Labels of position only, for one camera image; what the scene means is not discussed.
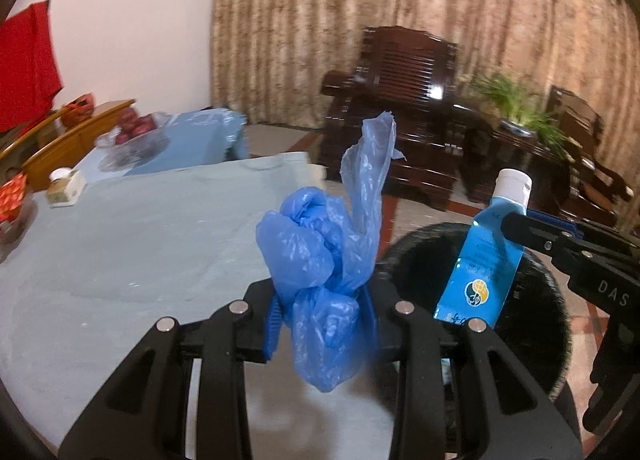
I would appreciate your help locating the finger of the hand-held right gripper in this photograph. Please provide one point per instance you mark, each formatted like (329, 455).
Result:
(550, 217)
(535, 232)

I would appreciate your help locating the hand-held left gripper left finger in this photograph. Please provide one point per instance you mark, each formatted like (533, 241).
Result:
(272, 325)

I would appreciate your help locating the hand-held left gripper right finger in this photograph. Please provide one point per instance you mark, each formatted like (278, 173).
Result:
(387, 335)

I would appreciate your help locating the blue tube with white cap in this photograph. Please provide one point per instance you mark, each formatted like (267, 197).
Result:
(480, 280)

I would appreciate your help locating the blue plastic bag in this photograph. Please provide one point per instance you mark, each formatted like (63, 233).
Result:
(310, 250)

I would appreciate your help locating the black bag-lined trash bin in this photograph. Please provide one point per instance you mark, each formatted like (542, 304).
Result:
(425, 250)

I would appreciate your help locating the dark wooden side table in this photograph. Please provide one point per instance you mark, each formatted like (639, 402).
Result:
(500, 165)

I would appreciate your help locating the dark wooden armchair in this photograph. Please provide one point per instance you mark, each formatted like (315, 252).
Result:
(580, 120)
(400, 65)

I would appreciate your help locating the potted green plant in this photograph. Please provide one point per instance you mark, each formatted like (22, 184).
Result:
(510, 95)

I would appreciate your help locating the blue tablecloth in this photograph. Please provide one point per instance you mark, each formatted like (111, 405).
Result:
(200, 140)

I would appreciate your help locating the glass fruit bowl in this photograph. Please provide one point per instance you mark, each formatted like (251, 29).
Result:
(135, 150)

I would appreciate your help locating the red apple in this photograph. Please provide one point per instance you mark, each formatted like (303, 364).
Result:
(122, 137)
(127, 117)
(145, 124)

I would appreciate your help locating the tissue box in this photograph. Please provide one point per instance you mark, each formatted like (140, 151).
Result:
(65, 190)

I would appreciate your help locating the light wooden cabinet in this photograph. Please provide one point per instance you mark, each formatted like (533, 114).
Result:
(75, 140)

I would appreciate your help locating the light wooden chair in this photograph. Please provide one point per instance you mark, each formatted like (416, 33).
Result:
(20, 142)

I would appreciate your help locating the red cloth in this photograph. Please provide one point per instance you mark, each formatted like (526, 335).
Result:
(25, 65)

